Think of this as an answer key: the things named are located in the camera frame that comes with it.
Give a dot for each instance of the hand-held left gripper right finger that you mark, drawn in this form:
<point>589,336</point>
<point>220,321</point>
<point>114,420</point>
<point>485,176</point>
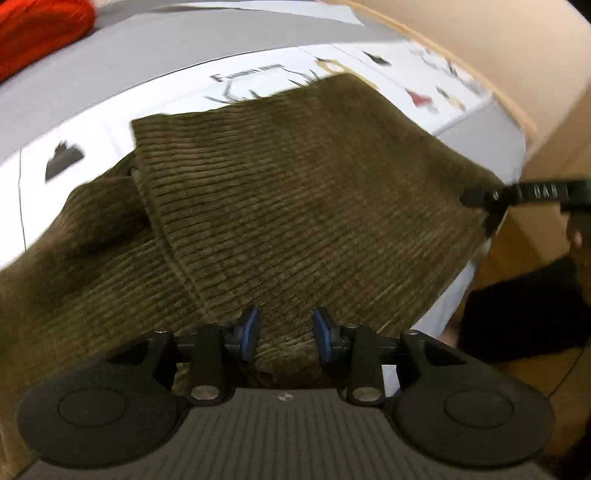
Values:
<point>322,334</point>

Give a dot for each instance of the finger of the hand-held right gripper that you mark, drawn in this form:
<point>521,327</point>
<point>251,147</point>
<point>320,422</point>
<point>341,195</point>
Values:
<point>521,194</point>
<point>495,221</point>

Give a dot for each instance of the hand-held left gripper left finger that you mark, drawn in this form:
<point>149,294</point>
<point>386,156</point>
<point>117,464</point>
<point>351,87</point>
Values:
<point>249,334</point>

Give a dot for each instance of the person's right hand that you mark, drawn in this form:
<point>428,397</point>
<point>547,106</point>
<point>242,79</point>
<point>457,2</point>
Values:
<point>576,235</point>

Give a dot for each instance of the white deer printed sheet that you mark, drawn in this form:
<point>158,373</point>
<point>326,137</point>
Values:
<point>415,78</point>

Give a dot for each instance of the blue-grey bed sheet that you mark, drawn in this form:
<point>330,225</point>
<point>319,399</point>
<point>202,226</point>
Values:
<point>138,60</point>

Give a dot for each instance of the red folded quilt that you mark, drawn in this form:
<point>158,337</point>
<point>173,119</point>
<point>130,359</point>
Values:
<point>32,27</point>

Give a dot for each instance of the wooden bed frame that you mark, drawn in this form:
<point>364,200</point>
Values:
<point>461,60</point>

